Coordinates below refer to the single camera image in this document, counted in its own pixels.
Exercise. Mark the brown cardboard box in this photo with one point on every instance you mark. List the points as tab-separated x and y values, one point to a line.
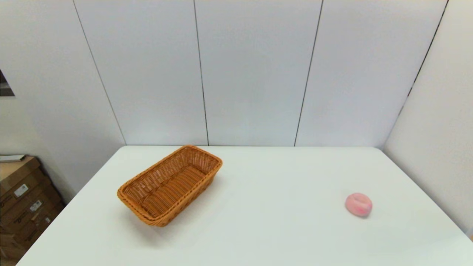
14	171
16	240
22	212

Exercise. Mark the pink peach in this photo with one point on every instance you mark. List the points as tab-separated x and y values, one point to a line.
358	204

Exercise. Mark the orange woven wicker basket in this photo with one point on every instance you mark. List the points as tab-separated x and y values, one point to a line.
173	184

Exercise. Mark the grey flat panel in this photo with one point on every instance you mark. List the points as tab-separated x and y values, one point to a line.
11	158

